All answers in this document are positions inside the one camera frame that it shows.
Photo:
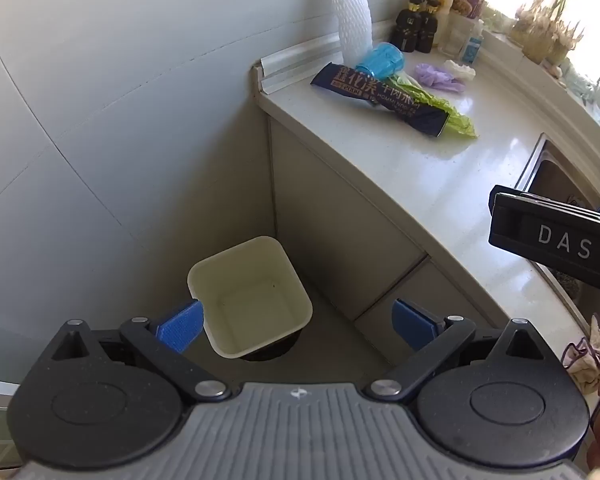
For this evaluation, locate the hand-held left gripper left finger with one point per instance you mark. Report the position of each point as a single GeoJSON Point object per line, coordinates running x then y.
{"type": "Point", "coordinates": [180, 327]}

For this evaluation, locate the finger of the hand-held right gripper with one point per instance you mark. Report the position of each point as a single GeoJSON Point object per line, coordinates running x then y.
{"type": "Point", "coordinates": [540, 198]}

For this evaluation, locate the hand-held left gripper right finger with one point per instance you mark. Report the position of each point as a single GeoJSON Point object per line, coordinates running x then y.
{"type": "Point", "coordinates": [412, 327]}

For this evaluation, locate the cream plastic waste bin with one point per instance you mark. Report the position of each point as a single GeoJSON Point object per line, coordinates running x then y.
{"type": "Point", "coordinates": [250, 310]}

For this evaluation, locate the white tissue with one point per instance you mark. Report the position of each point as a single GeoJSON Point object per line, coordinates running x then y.
{"type": "Point", "coordinates": [460, 70]}

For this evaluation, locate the white foam net sleeve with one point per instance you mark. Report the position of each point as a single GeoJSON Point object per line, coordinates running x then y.
{"type": "Point", "coordinates": [347, 15]}

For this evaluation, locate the steel kitchen sink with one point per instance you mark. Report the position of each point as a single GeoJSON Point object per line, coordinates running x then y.
{"type": "Point", "coordinates": [560, 180]}

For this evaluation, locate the green lettuce leaf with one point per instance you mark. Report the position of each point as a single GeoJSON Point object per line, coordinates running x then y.
{"type": "Point", "coordinates": [455, 122]}

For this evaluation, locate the white kitchen cabinet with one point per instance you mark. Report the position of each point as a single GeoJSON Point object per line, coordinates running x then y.
{"type": "Point", "coordinates": [340, 220]}

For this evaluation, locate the glass jar of sprouting garlic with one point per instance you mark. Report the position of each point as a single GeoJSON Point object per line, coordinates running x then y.
{"type": "Point", "coordinates": [532, 30]}
{"type": "Point", "coordinates": [566, 40]}

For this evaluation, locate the purple rubber glove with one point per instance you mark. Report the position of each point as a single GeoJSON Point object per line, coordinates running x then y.
{"type": "Point", "coordinates": [432, 76]}

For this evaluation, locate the clear spray bottle blue label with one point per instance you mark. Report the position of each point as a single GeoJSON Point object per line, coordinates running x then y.
{"type": "Point", "coordinates": [472, 50]}

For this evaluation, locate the clear square glass bottle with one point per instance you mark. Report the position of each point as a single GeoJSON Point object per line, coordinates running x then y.
{"type": "Point", "coordinates": [455, 35]}

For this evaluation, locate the black bottle gold collar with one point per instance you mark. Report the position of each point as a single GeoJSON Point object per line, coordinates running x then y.
{"type": "Point", "coordinates": [407, 25]}
{"type": "Point", "coordinates": [429, 27]}

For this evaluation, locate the blue plastic cup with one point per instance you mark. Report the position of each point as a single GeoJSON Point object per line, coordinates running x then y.
{"type": "Point", "coordinates": [382, 57]}

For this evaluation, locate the dark blue noodle wrapper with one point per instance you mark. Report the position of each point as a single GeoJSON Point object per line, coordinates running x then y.
{"type": "Point", "coordinates": [360, 87]}

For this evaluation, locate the white trim strip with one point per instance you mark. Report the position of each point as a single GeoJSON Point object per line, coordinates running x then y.
{"type": "Point", "coordinates": [300, 62]}

